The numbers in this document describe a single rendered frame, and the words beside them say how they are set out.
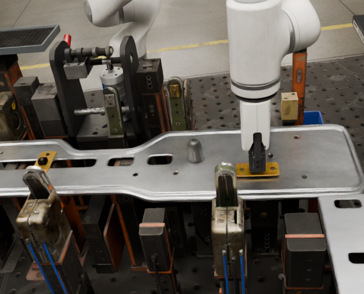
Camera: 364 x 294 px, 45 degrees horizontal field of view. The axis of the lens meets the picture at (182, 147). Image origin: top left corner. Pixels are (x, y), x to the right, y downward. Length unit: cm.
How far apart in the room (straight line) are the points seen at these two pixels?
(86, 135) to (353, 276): 71
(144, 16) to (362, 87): 86
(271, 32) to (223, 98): 103
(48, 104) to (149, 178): 36
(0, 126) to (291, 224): 73
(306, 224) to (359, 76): 113
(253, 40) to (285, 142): 33
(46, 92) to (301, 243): 70
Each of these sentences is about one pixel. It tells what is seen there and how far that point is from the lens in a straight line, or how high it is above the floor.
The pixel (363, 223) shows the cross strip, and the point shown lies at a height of 100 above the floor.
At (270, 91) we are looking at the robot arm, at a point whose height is 120.
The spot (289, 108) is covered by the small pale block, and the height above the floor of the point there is 104.
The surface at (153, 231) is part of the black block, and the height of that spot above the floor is 99.
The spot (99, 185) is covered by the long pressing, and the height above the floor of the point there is 100.
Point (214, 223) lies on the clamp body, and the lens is 74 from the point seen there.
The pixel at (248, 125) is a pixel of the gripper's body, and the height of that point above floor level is 115.
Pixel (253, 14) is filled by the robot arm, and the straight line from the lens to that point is 69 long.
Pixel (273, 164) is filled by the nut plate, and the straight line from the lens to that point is 90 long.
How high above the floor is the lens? 158
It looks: 36 degrees down
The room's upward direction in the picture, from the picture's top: 8 degrees counter-clockwise
